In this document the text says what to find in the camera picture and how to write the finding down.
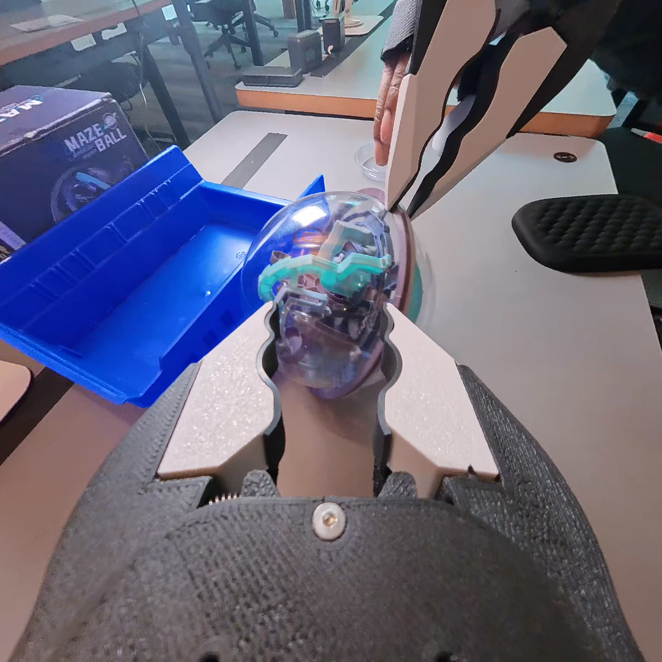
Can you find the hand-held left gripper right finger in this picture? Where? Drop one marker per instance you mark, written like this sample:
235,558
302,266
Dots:
434,413

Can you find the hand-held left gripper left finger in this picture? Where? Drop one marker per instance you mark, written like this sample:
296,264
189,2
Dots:
222,413

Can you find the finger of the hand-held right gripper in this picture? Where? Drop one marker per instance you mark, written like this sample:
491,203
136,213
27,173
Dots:
512,98
429,93

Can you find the clear maze ball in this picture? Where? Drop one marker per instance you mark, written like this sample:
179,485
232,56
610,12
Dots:
320,289

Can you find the person's right forearm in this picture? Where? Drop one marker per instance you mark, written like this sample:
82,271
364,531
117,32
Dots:
636,41

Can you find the person's right hand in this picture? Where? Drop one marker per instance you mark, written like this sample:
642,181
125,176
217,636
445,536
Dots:
393,88

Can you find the black desk grommet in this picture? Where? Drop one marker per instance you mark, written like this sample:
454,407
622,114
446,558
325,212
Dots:
565,156

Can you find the grey desk orange edge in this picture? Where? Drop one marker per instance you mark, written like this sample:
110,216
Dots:
341,85

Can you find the clear plastic dish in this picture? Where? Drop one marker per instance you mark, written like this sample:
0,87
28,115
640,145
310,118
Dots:
370,160

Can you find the wooden stand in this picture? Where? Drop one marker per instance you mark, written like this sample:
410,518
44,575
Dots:
357,23

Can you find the black box device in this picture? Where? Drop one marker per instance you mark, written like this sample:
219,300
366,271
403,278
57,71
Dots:
305,51
332,33

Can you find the black armrest pad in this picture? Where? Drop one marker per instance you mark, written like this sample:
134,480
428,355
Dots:
584,232

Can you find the blue plastic bin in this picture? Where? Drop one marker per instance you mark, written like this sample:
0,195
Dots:
129,289

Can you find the flat black device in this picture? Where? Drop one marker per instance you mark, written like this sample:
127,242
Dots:
271,76

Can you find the black office chair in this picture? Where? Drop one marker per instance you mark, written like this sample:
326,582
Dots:
232,31

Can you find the pale round board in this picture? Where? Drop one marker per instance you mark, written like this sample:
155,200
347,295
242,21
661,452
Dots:
13,388

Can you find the dark blue cardboard box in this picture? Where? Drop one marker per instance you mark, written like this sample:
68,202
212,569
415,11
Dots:
67,155

